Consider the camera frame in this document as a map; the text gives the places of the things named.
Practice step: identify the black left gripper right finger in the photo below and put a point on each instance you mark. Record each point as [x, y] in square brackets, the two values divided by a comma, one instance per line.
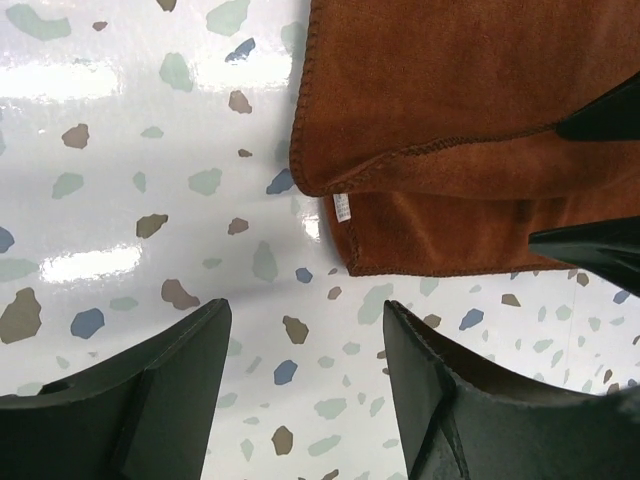
[462, 416]

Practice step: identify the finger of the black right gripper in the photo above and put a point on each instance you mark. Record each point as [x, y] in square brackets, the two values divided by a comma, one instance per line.
[614, 116]
[609, 249]

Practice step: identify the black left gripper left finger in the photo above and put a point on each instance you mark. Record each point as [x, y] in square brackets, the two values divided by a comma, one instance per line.
[145, 413]

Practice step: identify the brown microfibre towel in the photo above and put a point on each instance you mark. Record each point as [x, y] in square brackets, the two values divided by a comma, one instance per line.
[430, 129]

